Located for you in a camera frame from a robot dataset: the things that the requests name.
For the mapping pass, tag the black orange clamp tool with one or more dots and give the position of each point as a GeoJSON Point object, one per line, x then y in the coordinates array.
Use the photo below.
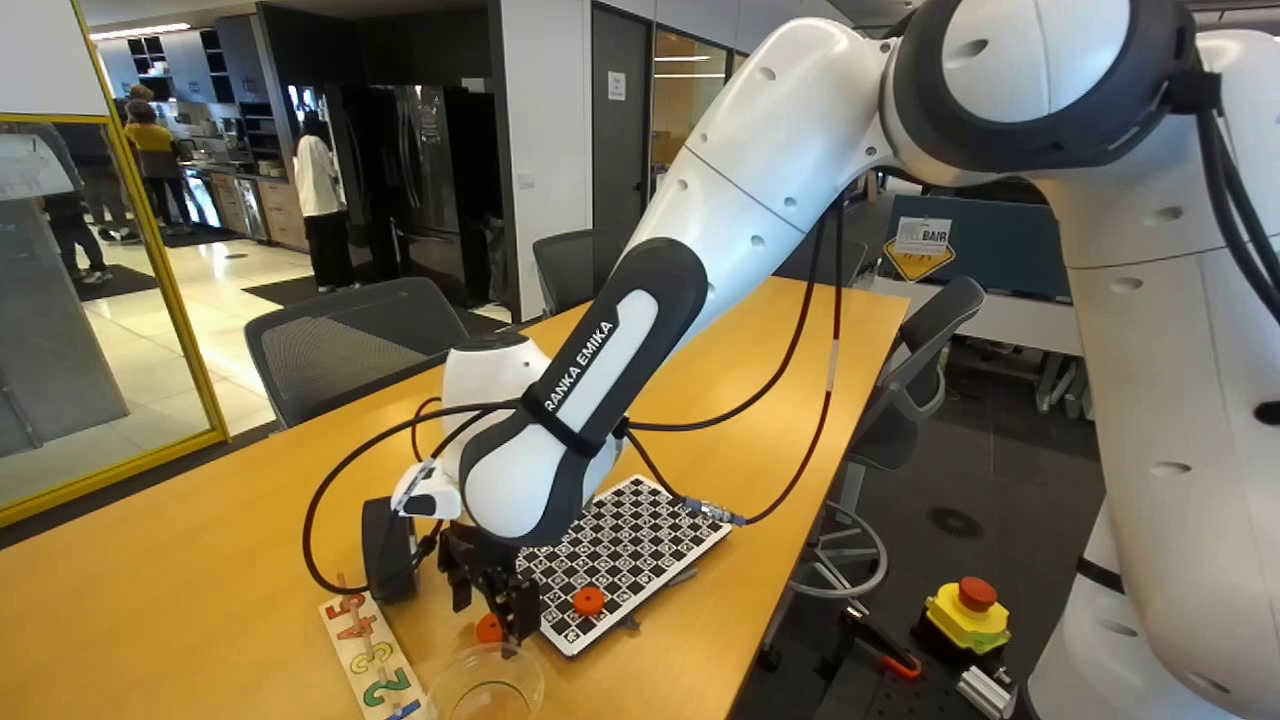
{"type": "Point", "coordinates": [883, 652]}

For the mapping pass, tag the grey metal box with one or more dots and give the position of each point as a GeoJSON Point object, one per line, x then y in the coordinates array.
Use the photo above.
{"type": "Point", "coordinates": [985, 695]}

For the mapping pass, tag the black floor outlet cover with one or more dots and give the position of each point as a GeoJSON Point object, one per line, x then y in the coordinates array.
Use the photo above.
{"type": "Point", "coordinates": [955, 522]}

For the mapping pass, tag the person in yellow shirt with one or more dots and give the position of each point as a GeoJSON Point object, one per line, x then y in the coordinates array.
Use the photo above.
{"type": "Point", "coordinates": [149, 145]}

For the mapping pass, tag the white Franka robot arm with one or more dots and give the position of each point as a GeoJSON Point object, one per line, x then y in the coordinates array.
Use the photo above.
{"type": "Point", "coordinates": [747, 202]}

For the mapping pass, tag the black tape roll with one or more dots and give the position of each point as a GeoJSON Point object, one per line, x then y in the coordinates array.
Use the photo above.
{"type": "Point", "coordinates": [387, 555]}

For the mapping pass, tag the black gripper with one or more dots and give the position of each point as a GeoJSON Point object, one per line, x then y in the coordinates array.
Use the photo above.
{"type": "Point", "coordinates": [491, 556]}

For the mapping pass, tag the dark grey office chair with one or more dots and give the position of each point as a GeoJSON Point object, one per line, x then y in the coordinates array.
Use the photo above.
{"type": "Point", "coordinates": [355, 344]}
{"type": "Point", "coordinates": [574, 267]}

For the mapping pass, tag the yellow red emergency stop button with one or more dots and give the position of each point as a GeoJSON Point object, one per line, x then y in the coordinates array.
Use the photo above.
{"type": "Point", "coordinates": [969, 619]}

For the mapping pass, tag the orange disc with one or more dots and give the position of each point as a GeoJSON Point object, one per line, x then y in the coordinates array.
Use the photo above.
{"type": "Point", "coordinates": [491, 634]}
{"type": "Point", "coordinates": [588, 603]}

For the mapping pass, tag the colourful number puzzle board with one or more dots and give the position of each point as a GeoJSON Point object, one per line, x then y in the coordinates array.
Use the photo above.
{"type": "Point", "coordinates": [376, 660]}

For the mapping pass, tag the dark framed glass doors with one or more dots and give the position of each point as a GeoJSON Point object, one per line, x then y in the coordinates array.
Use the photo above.
{"type": "Point", "coordinates": [641, 132]}

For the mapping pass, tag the white desk blue partition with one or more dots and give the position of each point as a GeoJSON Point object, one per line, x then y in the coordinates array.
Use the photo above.
{"type": "Point", "coordinates": [993, 260]}

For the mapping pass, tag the yellow framed glass partition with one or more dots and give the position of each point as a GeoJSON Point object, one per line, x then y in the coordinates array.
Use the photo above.
{"type": "Point", "coordinates": [67, 385]}

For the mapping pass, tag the clear plastic cup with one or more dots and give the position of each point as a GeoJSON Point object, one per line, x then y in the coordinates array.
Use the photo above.
{"type": "Point", "coordinates": [491, 687]}

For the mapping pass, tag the person in white shirt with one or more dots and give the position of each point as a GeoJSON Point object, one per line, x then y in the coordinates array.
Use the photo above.
{"type": "Point", "coordinates": [321, 183]}

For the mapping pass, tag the checkered marker calibration board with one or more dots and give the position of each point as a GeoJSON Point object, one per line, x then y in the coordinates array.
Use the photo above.
{"type": "Point", "coordinates": [641, 545]}

